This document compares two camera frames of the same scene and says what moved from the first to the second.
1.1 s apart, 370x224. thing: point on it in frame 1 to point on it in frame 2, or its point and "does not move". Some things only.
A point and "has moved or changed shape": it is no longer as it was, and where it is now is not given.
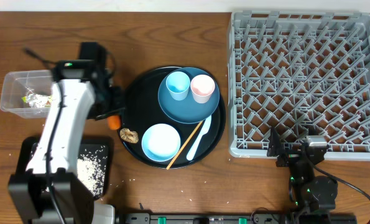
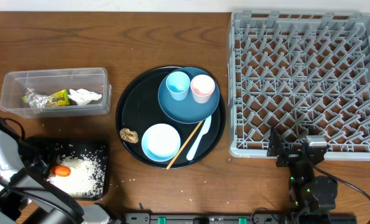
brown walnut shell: x=130 y=136 does not move
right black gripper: x=289 y=156 does not move
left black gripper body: x=112 y=101 to x=38 y=153
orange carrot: x=114 y=122 has moved or changed shape
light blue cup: x=178 y=83 does not move
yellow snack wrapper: x=37 y=101 does not move
